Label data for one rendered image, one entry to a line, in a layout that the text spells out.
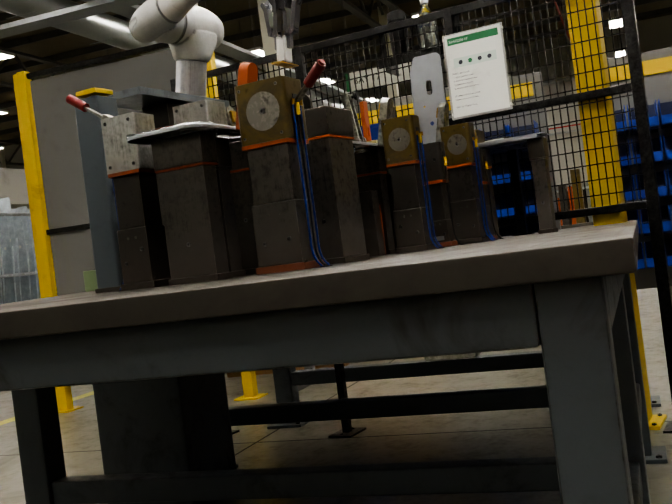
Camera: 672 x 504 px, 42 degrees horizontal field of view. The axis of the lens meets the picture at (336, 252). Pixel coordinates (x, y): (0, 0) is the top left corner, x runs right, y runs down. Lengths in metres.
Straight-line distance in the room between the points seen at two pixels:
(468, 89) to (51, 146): 2.87
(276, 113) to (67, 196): 3.71
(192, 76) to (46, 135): 2.56
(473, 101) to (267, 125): 1.66
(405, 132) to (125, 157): 0.74
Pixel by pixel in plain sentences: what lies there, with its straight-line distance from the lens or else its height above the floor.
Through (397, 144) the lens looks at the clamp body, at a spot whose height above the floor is 0.98.
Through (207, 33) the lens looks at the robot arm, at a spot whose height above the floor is 1.48.
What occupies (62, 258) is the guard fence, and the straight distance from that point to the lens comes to 5.30.
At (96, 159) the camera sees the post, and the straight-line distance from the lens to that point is 2.04.
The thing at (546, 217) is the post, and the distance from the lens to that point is 2.69.
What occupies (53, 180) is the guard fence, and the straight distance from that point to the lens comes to 5.33.
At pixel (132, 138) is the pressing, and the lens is 1.72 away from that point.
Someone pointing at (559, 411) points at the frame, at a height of 0.50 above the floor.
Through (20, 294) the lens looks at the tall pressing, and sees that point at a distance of 12.76.
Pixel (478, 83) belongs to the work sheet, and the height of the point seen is 1.26.
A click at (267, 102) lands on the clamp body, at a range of 1.64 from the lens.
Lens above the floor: 0.73
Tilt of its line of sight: level
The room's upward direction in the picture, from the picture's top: 7 degrees counter-clockwise
